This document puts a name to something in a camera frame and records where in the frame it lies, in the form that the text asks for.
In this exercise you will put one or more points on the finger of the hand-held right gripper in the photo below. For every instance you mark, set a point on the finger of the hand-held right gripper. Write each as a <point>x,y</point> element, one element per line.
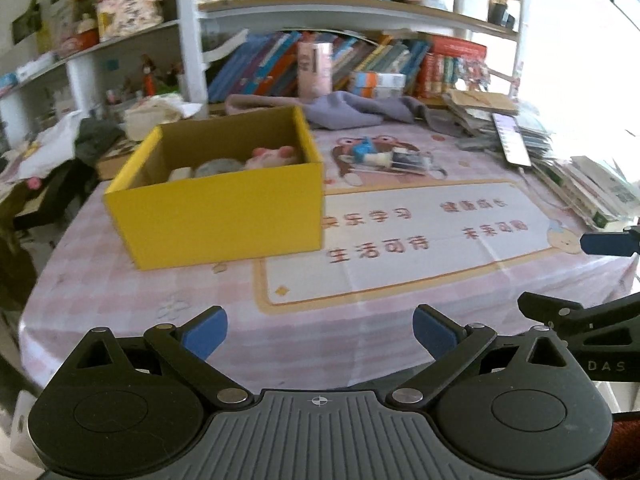
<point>605,244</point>

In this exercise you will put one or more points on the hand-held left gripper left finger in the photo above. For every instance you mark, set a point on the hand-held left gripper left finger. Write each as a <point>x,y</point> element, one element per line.
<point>205,332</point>

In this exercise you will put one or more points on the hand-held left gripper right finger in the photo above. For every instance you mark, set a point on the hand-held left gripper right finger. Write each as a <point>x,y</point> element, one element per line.
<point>432,332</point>

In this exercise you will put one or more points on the yellow cardboard box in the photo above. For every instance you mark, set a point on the yellow cardboard box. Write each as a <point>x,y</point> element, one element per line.
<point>215,220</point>

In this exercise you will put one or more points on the white power adapter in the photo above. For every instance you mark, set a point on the white power adapter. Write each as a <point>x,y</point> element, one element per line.
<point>180,174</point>

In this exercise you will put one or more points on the translucent white tape roll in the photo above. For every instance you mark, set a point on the translucent white tape roll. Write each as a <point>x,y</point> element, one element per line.
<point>215,167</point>

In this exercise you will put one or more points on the pink pig plush toy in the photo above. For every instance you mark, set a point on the pink pig plush toy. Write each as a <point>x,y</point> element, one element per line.
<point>270,157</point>

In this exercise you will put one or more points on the stack of workbooks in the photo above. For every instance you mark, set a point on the stack of workbooks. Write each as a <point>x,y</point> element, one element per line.
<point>600,190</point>

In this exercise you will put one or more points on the pink checked tablecloth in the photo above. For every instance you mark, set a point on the pink checked tablecloth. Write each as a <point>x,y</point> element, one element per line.
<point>150,290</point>

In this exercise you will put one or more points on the pile of papers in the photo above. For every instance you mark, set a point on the pile of papers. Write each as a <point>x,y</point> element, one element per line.
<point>537,135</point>

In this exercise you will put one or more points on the smartphone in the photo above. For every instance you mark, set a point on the smartphone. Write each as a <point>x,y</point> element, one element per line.
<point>510,140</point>

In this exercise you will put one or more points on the clear plastic packet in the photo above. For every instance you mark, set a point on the clear plastic packet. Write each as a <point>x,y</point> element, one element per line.
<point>410,160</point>

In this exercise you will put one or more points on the brown envelope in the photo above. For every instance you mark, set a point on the brown envelope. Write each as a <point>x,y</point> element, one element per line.
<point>480,100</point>

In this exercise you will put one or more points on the blue and white toy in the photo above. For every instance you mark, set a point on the blue and white toy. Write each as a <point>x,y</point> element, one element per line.
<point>362,150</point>

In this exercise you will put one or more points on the cream tissue box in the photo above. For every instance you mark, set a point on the cream tissue box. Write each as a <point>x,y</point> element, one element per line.
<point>155,117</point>

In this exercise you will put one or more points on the dark garment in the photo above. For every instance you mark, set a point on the dark garment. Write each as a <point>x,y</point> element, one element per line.
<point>100,137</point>

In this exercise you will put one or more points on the pink cloth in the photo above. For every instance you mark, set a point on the pink cloth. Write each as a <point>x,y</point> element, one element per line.
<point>250,102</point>

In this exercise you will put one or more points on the grey purple cloth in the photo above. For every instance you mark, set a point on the grey purple cloth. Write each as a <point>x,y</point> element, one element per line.
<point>350,110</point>

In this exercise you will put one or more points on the white garment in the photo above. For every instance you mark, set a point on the white garment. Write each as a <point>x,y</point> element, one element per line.
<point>55,145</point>

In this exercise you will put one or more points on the red book set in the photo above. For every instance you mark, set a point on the red book set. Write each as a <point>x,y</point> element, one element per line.
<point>457,47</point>

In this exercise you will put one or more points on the white and orange carton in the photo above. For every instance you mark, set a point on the white and orange carton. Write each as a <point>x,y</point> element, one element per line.
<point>377,92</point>
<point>380,80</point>

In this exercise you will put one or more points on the small black box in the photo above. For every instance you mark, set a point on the small black box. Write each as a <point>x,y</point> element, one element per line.
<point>501,15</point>

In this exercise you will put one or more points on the row of slanted books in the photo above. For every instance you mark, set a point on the row of slanted books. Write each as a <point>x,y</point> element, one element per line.
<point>250,67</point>

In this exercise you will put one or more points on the white pen box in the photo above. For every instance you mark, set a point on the white pen box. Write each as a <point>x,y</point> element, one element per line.
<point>471,2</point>

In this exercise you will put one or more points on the pink tumbler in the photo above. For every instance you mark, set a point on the pink tumbler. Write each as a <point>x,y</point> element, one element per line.
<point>315,70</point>

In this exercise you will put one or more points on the low white shelf unit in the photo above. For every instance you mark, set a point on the low white shelf unit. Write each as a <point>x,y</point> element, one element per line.
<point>75,75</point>

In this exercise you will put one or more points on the white bookshelf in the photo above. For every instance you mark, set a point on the white bookshelf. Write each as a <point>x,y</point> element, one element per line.
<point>190,35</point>

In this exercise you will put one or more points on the pink floral gift bag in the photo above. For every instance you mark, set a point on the pink floral gift bag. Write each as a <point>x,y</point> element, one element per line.
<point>130,5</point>

